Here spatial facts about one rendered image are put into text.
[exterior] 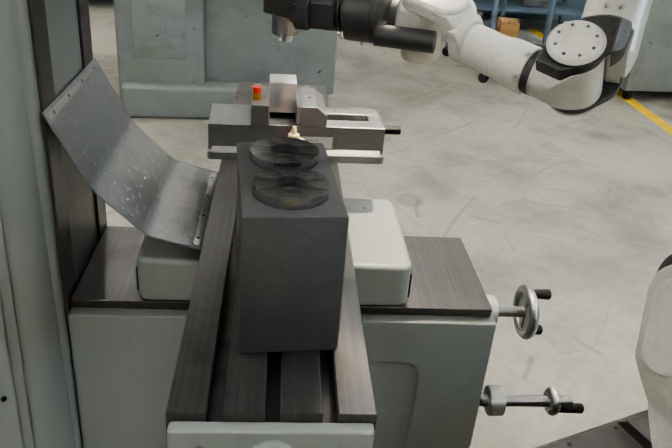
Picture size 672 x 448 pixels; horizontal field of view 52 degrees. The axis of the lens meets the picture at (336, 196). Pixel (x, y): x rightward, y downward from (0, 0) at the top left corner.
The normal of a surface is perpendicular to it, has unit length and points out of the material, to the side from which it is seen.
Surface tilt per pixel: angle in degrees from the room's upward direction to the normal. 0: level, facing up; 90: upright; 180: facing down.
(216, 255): 0
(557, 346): 0
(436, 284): 0
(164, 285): 90
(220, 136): 90
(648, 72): 90
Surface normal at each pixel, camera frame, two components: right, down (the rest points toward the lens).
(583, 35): -0.26, -0.47
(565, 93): 0.06, 0.86
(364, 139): 0.09, 0.44
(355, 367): 0.07, -0.89
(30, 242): 0.61, 0.36
